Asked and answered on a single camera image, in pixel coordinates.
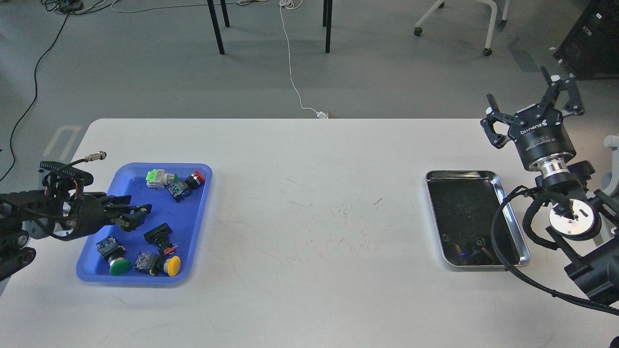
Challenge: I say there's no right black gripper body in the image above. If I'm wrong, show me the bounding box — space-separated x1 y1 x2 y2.
510 106 576 172

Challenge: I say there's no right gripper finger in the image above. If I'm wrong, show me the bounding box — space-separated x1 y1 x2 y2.
534 65 584 119
480 93 520 149

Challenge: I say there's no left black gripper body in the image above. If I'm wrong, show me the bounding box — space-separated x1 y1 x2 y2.
60 192 113 241

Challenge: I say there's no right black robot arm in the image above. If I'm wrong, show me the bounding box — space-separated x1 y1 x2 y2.
480 67 619 315

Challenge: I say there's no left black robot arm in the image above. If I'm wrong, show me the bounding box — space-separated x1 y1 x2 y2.
0 190 152 281

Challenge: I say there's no blue plastic tray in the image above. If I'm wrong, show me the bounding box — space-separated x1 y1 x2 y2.
76 162 212 286

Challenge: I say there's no black equipment case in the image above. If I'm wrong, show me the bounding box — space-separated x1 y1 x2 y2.
553 0 619 80

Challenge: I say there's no green mushroom push button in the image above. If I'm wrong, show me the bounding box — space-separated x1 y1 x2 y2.
96 236 131 276

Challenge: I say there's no silver metal tray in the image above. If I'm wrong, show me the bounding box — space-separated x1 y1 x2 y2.
425 170 531 271

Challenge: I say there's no white office chair base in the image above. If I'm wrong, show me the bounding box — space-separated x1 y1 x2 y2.
412 0 512 57

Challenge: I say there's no black table leg left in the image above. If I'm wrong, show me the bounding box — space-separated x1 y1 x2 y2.
207 0 230 55

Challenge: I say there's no black table leg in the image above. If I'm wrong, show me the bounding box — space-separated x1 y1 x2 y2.
207 0 230 55
322 0 333 54

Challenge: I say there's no black table leg right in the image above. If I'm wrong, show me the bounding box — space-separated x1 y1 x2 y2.
322 0 333 54

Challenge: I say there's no black square switch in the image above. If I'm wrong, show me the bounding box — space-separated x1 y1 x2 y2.
143 223 177 256

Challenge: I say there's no green white push button switch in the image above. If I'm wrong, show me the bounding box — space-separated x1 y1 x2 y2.
145 169 178 189

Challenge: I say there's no yellow push button switch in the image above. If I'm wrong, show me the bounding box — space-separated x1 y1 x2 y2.
133 251 181 277

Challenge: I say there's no blue grey switch block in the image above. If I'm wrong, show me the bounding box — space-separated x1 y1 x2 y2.
166 180 192 203

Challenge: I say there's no red push button switch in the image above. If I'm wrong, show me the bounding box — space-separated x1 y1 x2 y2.
184 169 206 190

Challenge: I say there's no black floor cable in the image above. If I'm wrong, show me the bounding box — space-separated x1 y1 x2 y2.
0 0 112 182

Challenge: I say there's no white cable on floor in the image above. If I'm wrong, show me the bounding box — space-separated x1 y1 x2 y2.
279 0 329 119

